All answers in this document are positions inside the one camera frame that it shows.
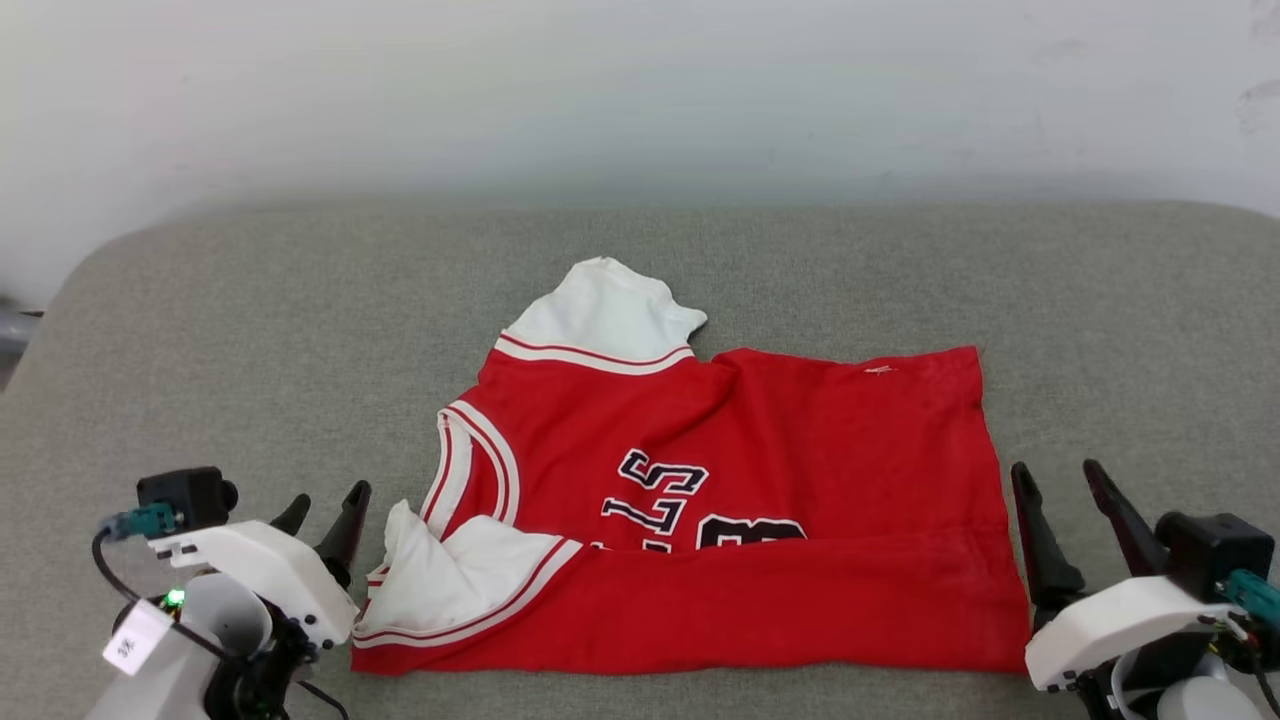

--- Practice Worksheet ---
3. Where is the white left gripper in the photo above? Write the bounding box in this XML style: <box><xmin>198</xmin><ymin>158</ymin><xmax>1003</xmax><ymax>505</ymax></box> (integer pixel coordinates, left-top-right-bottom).
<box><xmin>148</xmin><ymin>479</ymin><xmax>373</xmax><ymax>652</ymax></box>

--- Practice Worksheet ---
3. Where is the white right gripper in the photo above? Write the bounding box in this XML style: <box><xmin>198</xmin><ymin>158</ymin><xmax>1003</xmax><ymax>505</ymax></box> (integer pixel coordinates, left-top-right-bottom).
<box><xmin>1009</xmin><ymin>458</ymin><xmax>1253</xmax><ymax>694</ymax></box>

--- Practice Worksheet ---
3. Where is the red and white basketball jersey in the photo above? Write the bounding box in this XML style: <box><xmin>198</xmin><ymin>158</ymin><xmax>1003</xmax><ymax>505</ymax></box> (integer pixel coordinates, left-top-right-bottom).
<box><xmin>350</xmin><ymin>256</ymin><xmax>1033</xmax><ymax>677</ymax></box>

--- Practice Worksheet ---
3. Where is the white paper label tag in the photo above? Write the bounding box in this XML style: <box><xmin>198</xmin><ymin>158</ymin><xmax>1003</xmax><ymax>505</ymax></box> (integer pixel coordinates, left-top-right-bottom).
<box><xmin>102</xmin><ymin>598</ymin><xmax>175</xmax><ymax>674</ymax></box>

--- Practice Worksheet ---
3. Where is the grey metal tube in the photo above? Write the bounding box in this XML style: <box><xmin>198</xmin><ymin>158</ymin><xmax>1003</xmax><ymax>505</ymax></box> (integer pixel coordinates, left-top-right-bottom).
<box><xmin>0</xmin><ymin>298</ymin><xmax>47</xmax><ymax>363</ymax></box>

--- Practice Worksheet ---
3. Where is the grey fabric sofa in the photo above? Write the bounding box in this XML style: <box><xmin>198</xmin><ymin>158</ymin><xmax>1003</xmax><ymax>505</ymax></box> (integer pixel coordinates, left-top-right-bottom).
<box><xmin>0</xmin><ymin>200</ymin><xmax>1280</xmax><ymax>720</ymax></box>

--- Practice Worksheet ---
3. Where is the black left cable teal plug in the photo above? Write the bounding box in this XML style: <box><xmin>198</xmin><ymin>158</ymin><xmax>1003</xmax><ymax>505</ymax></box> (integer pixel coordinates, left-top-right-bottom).
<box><xmin>91</xmin><ymin>504</ymin><xmax>352</xmax><ymax>720</ymax></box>

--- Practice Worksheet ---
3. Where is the black cable teal plug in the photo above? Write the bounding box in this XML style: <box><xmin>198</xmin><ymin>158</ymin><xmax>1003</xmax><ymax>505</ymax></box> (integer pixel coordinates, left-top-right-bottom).
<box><xmin>91</xmin><ymin>504</ymin><xmax>352</xmax><ymax>720</ymax></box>
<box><xmin>1215</xmin><ymin>568</ymin><xmax>1280</xmax><ymax>720</ymax></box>

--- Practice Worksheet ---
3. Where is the black right cable teal plug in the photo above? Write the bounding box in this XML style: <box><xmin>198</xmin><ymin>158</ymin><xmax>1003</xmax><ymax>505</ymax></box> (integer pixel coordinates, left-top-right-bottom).
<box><xmin>1215</xmin><ymin>568</ymin><xmax>1280</xmax><ymax>720</ymax></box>

